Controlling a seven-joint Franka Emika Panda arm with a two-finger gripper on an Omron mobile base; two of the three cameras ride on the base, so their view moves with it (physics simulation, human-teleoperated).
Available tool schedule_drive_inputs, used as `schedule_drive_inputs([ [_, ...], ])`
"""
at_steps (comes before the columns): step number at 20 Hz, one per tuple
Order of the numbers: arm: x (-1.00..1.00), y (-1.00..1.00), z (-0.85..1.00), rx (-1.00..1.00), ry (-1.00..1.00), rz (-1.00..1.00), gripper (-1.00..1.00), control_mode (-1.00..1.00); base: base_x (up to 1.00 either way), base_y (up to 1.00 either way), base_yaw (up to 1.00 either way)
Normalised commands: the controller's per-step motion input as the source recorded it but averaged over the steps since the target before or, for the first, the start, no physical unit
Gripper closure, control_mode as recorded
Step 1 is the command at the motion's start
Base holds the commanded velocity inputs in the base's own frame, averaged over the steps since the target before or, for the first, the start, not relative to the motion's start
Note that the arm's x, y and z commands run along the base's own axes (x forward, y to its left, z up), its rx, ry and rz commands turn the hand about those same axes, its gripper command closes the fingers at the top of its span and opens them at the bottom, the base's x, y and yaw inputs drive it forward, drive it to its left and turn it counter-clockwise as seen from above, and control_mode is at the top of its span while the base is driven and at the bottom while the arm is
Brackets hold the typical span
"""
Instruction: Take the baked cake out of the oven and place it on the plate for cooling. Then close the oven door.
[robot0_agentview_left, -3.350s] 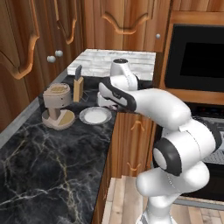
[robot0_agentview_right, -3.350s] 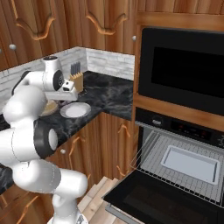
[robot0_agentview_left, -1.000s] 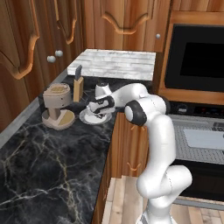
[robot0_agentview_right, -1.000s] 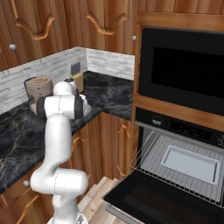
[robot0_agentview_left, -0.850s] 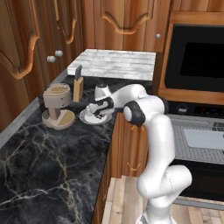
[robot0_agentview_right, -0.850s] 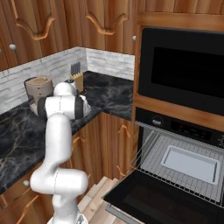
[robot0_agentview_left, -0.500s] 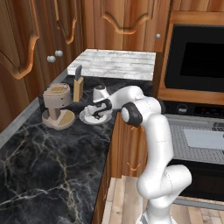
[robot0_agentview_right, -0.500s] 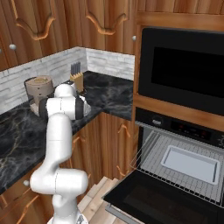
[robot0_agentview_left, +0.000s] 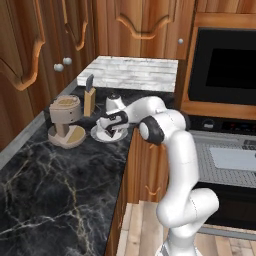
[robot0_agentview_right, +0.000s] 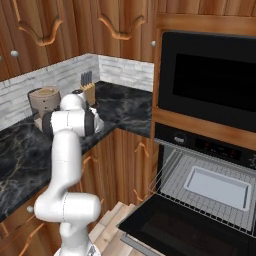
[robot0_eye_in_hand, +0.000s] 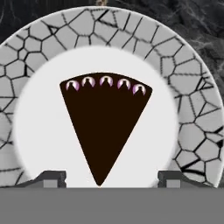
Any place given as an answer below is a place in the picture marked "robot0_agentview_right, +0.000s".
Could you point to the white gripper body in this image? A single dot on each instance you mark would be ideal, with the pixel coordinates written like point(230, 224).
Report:
point(99, 123)

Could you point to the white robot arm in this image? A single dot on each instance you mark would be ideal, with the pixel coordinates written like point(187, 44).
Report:
point(65, 160)

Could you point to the wooden base cupboard door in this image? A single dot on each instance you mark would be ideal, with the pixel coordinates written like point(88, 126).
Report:
point(103, 173)
point(20, 236)
point(133, 170)

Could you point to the black built-in microwave oven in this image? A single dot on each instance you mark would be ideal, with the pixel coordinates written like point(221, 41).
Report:
point(213, 80)

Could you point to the black oven door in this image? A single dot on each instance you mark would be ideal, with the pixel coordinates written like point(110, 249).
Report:
point(186, 230)

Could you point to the wooden oven housing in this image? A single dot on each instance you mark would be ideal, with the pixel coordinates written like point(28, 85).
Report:
point(203, 23)

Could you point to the wooden knife block with knives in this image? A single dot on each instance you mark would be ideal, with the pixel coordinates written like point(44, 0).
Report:
point(89, 91)

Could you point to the brown grey round canister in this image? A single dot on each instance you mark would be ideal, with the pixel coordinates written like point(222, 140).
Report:
point(45, 100)

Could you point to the tan wooden board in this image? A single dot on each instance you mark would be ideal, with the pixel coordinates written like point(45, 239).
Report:
point(37, 123)

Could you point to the round silver cupboard knob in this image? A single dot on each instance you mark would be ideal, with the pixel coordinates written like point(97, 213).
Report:
point(14, 53)
point(30, 209)
point(153, 43)

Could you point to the pale grey baking tray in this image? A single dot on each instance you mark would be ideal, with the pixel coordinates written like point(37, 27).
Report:
point(216, 186)

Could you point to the wooden wall cupboard door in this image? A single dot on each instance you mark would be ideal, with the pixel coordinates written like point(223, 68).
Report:
point(43, 20)
point(123, 16)

